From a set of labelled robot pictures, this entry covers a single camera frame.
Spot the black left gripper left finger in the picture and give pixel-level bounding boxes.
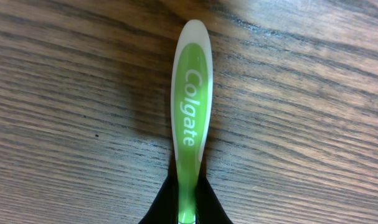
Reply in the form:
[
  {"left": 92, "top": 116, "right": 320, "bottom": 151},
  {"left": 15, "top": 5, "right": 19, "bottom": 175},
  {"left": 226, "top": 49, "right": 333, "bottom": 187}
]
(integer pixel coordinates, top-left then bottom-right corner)
[{"left": 139, "top": 176, "right": 178, "bottom": 224}]

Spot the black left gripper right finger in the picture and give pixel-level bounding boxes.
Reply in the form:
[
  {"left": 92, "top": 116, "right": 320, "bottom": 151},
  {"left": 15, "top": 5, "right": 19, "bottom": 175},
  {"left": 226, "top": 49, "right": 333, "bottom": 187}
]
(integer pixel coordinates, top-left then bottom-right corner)
[{"left": 196, "top": 177, "right": 233, "bottom": 224}]

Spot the green Colgate toothbrush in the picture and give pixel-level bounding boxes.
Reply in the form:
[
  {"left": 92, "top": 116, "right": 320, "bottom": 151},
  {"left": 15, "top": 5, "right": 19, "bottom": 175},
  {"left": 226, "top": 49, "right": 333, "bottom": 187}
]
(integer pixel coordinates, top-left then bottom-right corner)
[{"left": 171, "top": 19, "right": 213, "bottom": 223}]

